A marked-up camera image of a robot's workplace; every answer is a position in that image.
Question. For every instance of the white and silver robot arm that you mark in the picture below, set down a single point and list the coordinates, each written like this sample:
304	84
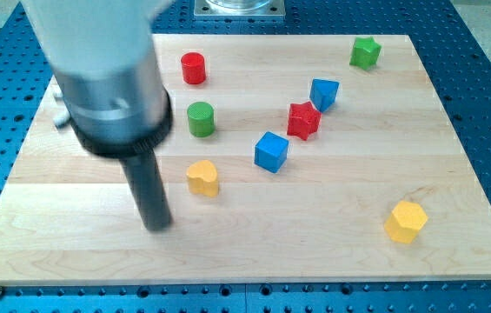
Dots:
103	58

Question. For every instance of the blue cube block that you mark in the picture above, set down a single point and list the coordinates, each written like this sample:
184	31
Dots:
271	152

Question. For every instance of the yellow hexagon block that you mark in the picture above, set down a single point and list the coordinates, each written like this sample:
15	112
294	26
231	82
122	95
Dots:
405	222

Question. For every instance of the light wooden board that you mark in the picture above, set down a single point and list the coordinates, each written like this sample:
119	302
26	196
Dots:
68	218

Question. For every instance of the yellow heart block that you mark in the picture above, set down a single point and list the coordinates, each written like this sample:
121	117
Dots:
202	178

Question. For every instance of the green cylinder block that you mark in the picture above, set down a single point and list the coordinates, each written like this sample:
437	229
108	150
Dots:
201	119

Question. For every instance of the red star block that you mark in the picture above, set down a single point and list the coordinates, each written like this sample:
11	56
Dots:
303	120

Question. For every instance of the blue triangular prism block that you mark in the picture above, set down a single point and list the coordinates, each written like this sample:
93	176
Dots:
323	93

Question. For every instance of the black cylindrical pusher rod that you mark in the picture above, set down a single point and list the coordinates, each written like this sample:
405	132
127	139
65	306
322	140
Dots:
147	189

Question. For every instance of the red cylinder block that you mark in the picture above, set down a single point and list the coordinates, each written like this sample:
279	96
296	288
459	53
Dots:
193	68

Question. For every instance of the green star block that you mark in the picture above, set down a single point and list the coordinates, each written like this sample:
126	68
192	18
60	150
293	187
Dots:
365	52

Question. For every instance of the blue perforated metal table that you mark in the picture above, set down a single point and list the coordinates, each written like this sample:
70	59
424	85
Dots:
456	64

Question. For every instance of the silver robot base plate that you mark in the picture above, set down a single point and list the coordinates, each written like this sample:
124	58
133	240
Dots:
239	8

